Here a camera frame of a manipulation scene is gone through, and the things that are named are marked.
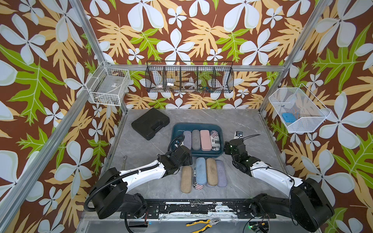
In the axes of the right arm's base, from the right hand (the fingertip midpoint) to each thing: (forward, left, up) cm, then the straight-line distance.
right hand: (229, 142), depth 89 cm
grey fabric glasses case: (+6, +20, -7) cm, 22 cm away
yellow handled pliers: (-40, +15, -9) cm, 44 cm away
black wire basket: (+39, +23, +22) cm, 50 cm away
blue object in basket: (+6, -31, +16) cm, 35 cm away
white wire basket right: (+11, -39, +17) cm, 44 cm away
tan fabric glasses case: (-18, +13, -4) cm, 22 cm away
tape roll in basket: (+36, +25, +16) cm, 46 cm away
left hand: (-7, +26, -2) cm, 27 cm away
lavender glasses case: (-21, +6, -8) cm, 23 cm away
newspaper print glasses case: (+7, +7, -7) cm, 12 cm away
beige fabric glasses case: (-20, +27, -8) cm, 35 cm away
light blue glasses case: (-17, +19, -3) cm, 25 cm away
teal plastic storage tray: (+15, +33, -5) cm, 36 cm away
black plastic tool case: (+19, +55, -5) cm, 58 cm away
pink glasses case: (+7, +13, -8) cm, 17 cm away
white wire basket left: (+25, +74, +24) cm, 82 cm away
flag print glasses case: (-24, +22, -8) cm, 33 cm away
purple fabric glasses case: (+6, +26, -8) cm, 28 cm away
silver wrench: (-5, +67, -10) cm, 68 cm away
